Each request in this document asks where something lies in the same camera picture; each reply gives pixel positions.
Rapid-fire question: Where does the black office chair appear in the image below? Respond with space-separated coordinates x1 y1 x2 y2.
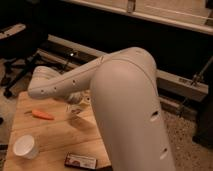
0 23 62 98

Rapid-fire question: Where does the black and white box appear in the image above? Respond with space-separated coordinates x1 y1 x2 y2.
64 153 97 170

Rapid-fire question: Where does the metal tripod stand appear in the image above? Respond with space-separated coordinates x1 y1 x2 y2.
177 56 213 116

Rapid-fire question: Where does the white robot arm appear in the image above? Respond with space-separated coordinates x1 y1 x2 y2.
28 47 176 171

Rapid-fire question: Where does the orange carrot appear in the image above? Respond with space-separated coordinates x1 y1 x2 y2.
26 109 54 120

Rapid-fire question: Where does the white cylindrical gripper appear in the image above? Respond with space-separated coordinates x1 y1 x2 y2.
55 92 83 104

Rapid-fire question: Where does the white paper cup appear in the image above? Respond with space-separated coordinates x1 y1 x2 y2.
13 135 39 159

